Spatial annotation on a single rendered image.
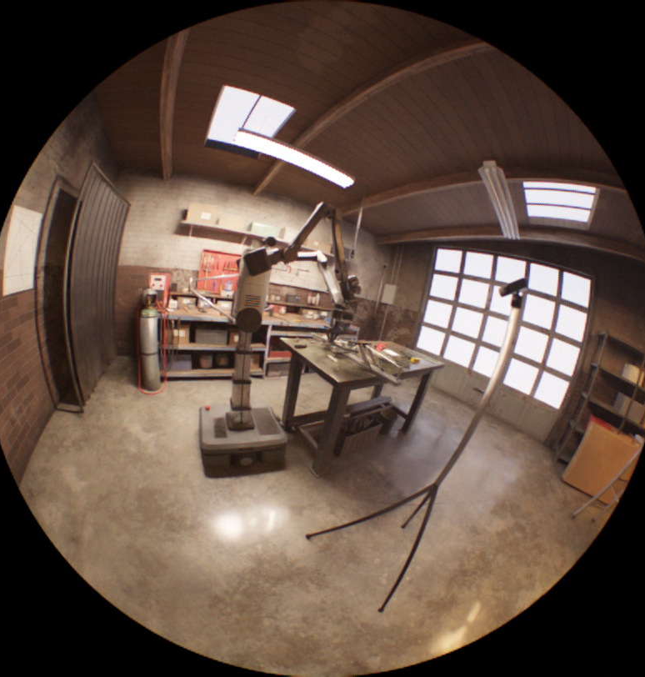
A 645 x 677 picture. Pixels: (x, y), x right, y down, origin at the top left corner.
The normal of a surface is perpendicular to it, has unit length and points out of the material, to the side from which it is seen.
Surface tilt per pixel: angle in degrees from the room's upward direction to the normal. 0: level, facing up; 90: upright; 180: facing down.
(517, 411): 90
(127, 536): 0
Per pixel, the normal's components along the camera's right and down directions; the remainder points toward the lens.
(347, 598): 0.20, -0.95
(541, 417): -0.80, -0.03
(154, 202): 0.55, 0.30
